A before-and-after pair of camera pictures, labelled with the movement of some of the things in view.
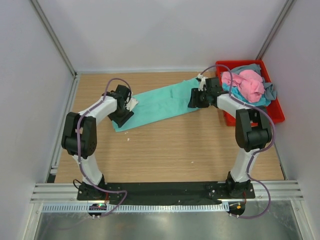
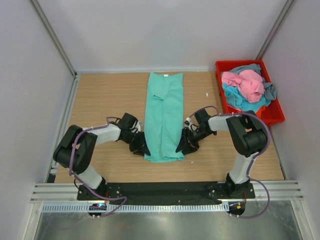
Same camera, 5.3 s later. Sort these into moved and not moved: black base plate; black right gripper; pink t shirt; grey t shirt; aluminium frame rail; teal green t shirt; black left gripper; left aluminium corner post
Moved: black right gripper; teal green t shirt; black left gripper
Not moved: black base plate; grey t shirt; pink t shirt; aluminium frame rail; left aluminium corner post
